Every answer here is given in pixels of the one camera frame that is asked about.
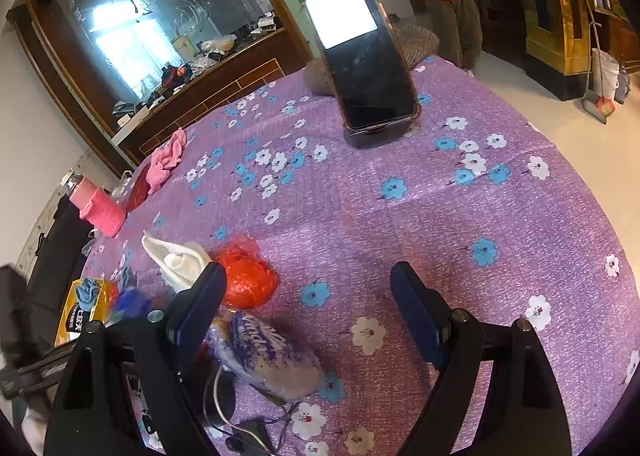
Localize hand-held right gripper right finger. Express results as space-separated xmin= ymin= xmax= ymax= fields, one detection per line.
xmin=390 ymin=261 xmax=572 ymax=456

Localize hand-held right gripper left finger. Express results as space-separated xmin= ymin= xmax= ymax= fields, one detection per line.
xmin=44 ymin=261 xmax=229 ymax=456

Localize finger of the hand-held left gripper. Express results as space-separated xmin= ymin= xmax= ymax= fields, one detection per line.
xmin=107 ymin=286 xmax=153 ymax=328

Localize yellow cardboard box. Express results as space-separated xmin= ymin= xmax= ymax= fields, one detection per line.
xmin=52 ymin=278 xmax=121 ymax=348

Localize black tissue packet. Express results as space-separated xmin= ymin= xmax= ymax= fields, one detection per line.
xmin=61 ymin=301 xmax=108 ymax=343

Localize blue cloth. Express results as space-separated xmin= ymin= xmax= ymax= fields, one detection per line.
xmin=75 ymin=277 xmax=110 ymax=313

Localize white cloth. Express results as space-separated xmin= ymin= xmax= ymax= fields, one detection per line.
xmin=142 ymin=230 xmax=215 ymax=293

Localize red plastic bag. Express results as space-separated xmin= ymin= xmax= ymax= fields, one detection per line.
xmin=214 ymin=235 xmax=279 ymax=310

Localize black bag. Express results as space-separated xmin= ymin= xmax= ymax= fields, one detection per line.
xmin=24 ymin=193 xmax=97 ymax=339

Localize purple printed clear bag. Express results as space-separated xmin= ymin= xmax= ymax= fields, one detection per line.
xmin=209 ymin=310 xmax=327 ymax=398

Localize pink knitted bottle sleeve jar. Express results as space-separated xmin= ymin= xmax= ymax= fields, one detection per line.
xmin=61 ymin=171 xmax=127 ymax=238

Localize purple floral tablecloth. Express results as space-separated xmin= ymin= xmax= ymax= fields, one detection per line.
xmin=80 ymin=53 xmax=640 ymax=456

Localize metal gear motor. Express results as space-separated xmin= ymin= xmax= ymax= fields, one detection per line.
xmin=197 ymin=371 xmax=293 ymax=456

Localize pink crumpled cloth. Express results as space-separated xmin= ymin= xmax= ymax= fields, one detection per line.
xmin=146 ymin=127 xmax=189 ymax=195

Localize wooden mirror cabinet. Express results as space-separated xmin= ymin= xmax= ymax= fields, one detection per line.
xmin=6 ymin=0 xmax=342 ymax=168

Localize smartphone on stand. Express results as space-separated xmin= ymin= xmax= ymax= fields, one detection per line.
xmin=303 ymin=0 xmax=420 ymax=150

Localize brown knitted cushion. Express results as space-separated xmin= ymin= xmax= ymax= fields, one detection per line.
xmin=304 ymin=24 xmax=441 ymax=98

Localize broom with dustpan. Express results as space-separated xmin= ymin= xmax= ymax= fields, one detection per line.
xmin=581 ymin=0 xmax=617 ymax=125

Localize white plastic bucket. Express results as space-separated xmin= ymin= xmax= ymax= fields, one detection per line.
xmin=591 ymin=47 xmax=622 ymax=103

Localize golden wooden shelf unit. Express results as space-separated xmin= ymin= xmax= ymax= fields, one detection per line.
xmin=482 ymin=0 xmax=640 ymax=102

